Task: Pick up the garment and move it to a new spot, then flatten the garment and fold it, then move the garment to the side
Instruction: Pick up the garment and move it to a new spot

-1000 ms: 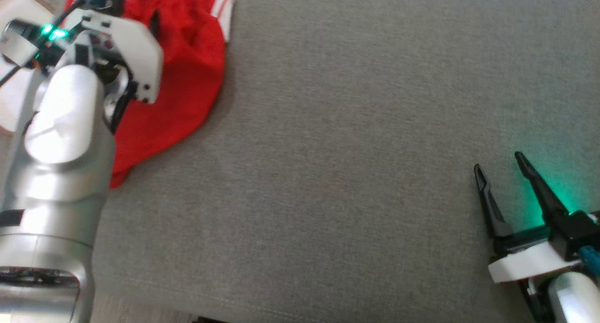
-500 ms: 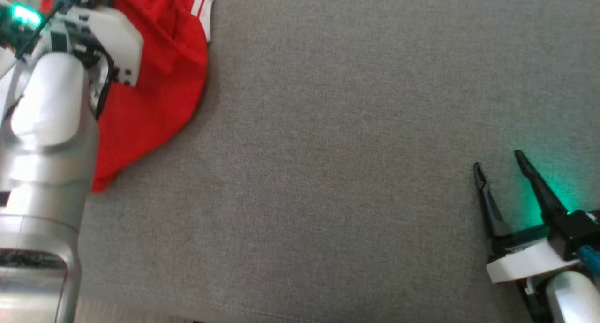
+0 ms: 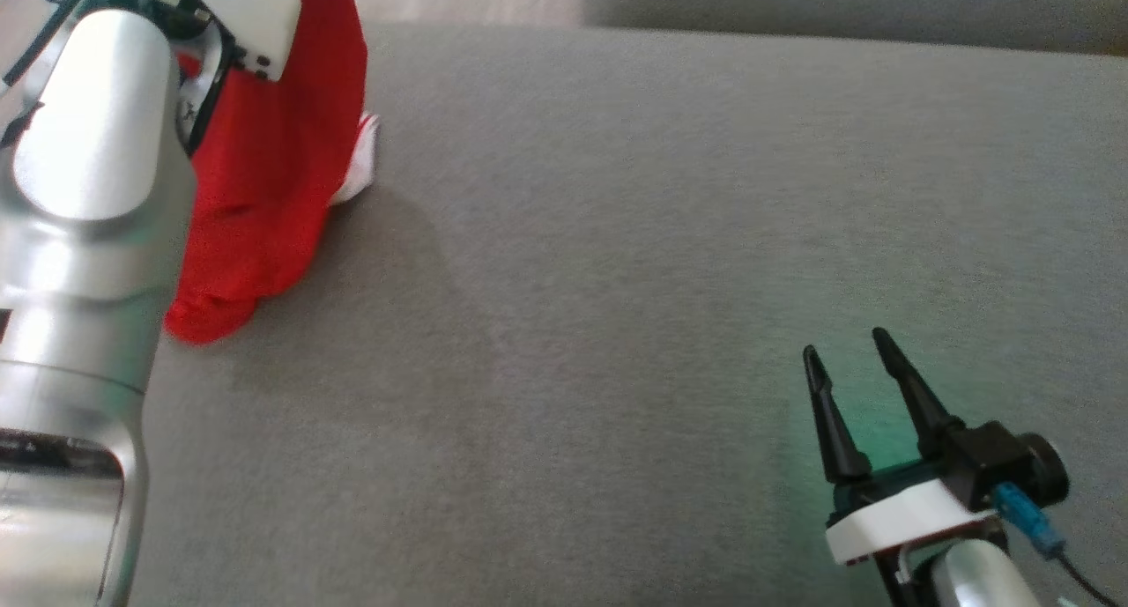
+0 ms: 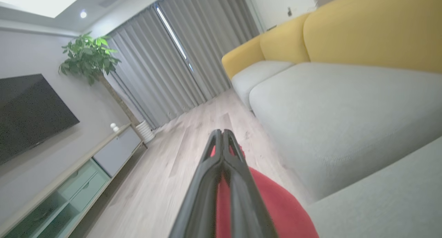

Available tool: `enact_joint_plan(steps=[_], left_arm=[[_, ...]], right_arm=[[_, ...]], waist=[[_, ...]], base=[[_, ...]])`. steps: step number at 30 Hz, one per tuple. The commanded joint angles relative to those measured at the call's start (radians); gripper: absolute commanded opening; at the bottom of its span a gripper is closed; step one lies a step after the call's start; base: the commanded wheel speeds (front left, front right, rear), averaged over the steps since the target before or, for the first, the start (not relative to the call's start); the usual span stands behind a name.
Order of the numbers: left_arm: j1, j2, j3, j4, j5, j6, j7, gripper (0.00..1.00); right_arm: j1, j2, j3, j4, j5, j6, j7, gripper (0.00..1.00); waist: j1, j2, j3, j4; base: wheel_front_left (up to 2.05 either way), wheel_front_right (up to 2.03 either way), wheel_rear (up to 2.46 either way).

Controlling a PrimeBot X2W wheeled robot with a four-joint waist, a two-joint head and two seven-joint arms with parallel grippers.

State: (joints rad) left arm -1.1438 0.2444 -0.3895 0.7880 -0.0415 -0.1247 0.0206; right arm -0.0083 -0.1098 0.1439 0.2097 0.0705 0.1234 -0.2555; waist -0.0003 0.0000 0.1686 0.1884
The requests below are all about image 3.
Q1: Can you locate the thin dark left arm cable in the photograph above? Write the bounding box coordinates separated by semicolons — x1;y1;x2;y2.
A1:
0;0;89;88

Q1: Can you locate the red white basketball jersey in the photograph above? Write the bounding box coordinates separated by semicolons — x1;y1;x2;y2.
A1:
163;0;382;346

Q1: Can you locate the grey sofa back cushion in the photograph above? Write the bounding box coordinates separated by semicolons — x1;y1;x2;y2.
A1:
582;0;1128;58

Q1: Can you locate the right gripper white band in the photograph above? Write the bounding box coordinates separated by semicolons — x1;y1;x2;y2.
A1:
802;327;1006;607

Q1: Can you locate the grey fabric sofa seat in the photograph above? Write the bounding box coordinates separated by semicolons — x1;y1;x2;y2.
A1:
130;21;1128;607

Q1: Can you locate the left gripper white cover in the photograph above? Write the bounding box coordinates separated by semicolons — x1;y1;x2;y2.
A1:
148;0;303;160

